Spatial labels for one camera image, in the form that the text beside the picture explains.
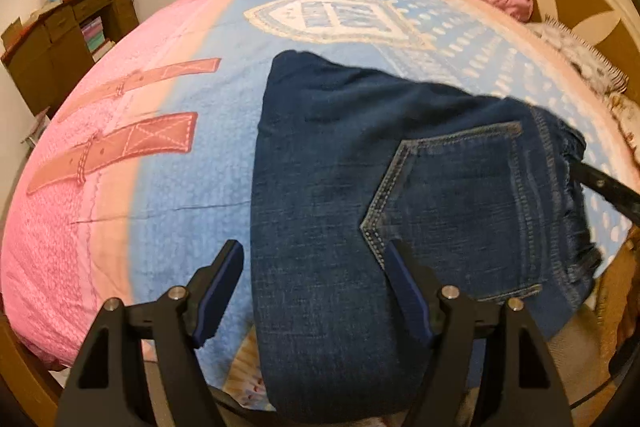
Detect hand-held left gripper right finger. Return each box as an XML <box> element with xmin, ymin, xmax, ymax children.
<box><xmin>382</xmin><ymin>239</ymin><xmax>576</xmax><ymax>427</ymax></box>

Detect brown wooden desk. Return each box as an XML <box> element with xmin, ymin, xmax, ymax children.
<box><xmin>0</xmin><ymin>0</ymin><xmax>141</xmax><ymax>118</ymax></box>

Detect fringed patterned throw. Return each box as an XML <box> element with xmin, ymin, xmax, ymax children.
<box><xmin>530</xmin><ymin>14</ymin><xmax>640</xmax><ymax>142</ymax></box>

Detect blue denim jeans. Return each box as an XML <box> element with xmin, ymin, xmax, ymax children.
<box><xmin>249</xmin><ymin>49</ymin><xmax>603</xmax><ymax>423</ymax></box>

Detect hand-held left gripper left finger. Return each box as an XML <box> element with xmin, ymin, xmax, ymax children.
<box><xmin>54</xmin><ymin>239</ymin><xmax>246</xmax><ymax>427</ymax></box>

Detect open cardboard box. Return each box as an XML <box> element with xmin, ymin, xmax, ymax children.
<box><xmin>0</xmin><ymin>17</ymin><xmax>25</xmax><ymax>54</ymax></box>

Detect stack of books in desk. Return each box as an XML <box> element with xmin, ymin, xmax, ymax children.
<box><xmin>80</xmin><ymin>16</ymin><xmax>116</xmax><ymax>60</ymax></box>

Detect pink and blue printed blanket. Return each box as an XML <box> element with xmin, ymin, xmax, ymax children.
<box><xmin>0</xmin><ymin>0</ymin><xmax>640</xmax><ymax>410</ymax></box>

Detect black cable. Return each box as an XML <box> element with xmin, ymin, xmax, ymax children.
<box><xmin>567</xmin><ymin>337</ymin><xmax>640</xmax><ymax>410</ymax></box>

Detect wooden bed frame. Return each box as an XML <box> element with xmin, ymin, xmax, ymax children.
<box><xmin>0</xmin><ymin>242</ymin><xmax>640</xmax><ymax>415</ymax></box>

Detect white and green carton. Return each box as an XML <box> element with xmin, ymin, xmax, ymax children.
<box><xmin>21</xmin><ymin>107</ymin><xmax>51</xmax><ymax>148</ymax></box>

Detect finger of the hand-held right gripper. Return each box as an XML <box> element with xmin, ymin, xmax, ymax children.
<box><xmin>570</xmin><ymin>162</ymin><xmax>640</xmax><ymax>220</ymax></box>

